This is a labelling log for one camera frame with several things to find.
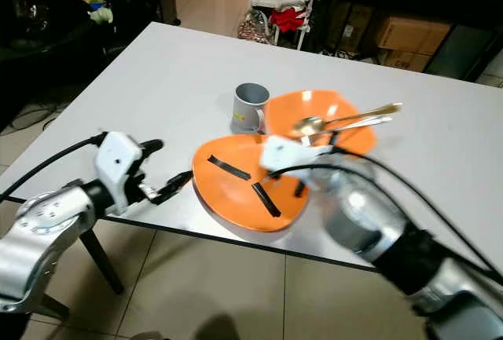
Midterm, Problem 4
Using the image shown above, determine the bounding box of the orange plate with black tape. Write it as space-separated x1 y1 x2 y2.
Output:
192 134 309 233

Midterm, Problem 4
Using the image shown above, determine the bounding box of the gold spoon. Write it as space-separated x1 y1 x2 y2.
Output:
291 103 403 138

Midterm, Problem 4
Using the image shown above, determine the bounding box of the silver spoon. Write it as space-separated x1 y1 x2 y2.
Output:
314 115 394 137

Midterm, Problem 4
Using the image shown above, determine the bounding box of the large white table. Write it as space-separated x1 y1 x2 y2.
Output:
0 22 503 321

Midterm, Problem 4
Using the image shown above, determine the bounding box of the grey mug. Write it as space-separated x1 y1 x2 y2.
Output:
232 82 272 135

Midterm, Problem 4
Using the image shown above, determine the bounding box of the white crumpled cloth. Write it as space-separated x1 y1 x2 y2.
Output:
90 8 115 25

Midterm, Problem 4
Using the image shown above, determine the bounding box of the black sofa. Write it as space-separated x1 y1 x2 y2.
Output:
0 0 178 125

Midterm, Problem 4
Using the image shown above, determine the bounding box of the red cloth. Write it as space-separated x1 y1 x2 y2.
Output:
269 6 307 33

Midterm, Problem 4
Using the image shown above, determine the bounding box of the brown cardboard box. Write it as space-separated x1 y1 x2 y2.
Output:
376 14 453 54

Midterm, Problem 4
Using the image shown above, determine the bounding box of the black shelf unit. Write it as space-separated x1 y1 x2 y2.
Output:
310 0 503 82

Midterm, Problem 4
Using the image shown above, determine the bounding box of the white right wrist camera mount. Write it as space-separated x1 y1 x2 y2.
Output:
261 136 335 177

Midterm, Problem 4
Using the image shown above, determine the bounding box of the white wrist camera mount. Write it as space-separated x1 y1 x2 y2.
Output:
261 136 335 177
94 130 146 215

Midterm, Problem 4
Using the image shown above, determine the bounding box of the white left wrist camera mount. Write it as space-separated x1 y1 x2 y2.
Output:
94 130 146 215

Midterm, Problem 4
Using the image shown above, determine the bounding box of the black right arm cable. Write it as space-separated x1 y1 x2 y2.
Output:
267 145 503 282

